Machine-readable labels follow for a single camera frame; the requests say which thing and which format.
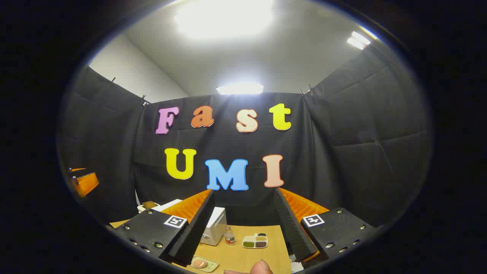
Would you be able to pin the white toaster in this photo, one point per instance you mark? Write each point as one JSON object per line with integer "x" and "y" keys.
{"x": 141, "y": 209}

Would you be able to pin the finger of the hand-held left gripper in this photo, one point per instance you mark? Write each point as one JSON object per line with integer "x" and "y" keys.
{"x": 78, "y": 169}
{"x": 86, "y": 183}

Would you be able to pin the white divided dish of beans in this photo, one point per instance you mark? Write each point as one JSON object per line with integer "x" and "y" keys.
{"x": 251, "y": 244}

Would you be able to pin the pale square tray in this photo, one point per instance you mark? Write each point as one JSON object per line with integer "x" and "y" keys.
{"x": 212, "y": 265}

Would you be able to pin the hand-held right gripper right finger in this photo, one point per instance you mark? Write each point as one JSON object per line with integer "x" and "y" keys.
{"x": 293, "y": 228}

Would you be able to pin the black backdrop cloth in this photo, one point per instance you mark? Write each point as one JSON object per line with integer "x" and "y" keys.
{"x": 342, "y": 152}

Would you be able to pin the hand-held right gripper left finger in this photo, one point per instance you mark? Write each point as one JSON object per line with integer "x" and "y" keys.
{"x": 198, "y": 232}

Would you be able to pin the white microwave oven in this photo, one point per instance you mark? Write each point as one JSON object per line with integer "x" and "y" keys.
{"x": 215, "y": 228}

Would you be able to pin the long ceiling light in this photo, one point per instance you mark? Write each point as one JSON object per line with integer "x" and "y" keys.
{"x": 239, "y": 88}

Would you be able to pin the small ceiling light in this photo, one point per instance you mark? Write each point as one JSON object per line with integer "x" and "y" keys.
{"x": 359, "y": 40}

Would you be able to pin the brown bread slice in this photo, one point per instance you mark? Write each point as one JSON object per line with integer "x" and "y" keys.
{"x": 149, "y": 204}

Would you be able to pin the round pink bun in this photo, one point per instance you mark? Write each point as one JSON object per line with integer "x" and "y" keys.
{"x": 199, "y": 263}

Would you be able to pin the large ceiling light panel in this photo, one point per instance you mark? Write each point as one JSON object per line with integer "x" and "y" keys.
{"x": 224, "y": 17}

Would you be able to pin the clear bottle with red label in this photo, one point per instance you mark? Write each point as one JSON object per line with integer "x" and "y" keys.
{"x": 229, "y": 238}

